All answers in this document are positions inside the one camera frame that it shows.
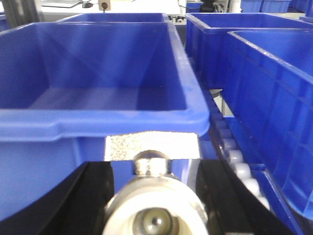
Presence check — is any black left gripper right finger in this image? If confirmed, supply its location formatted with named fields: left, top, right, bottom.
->
left=196, top=160, right=293, bottom=235

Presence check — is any blue bin front left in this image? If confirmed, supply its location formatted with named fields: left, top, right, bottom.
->
left=0, top=22, right=209, bottom=220

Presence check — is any blue bin front right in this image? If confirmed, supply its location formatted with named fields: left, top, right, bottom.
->
left=224, top=28, right=313, bottom=221

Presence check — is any blue bin rear left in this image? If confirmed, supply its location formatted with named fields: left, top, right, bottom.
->
left=57, top=13, right=170, bottom=23

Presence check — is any blue bin rear right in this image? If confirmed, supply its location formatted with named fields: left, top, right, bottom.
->
left=185, top=13, right=313, bottom=89

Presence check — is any white roller track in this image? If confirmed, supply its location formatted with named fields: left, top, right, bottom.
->
left=208, top=89, right=270, bottom=210

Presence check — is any metal valve with white cap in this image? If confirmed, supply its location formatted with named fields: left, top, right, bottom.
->
left=103, top=131, right=208, bottom=235

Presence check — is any blue bin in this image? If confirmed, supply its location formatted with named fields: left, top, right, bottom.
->
left=0, top=22, right=209, bottom=220
left=57, top=13, right=170, bottom=23
left=224, top=28, right=313, bottom=221
left=185, top=13, right=313, bottom=89

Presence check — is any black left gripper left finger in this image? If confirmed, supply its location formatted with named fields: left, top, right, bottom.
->
left=0, top=162, right=114, bottom=235

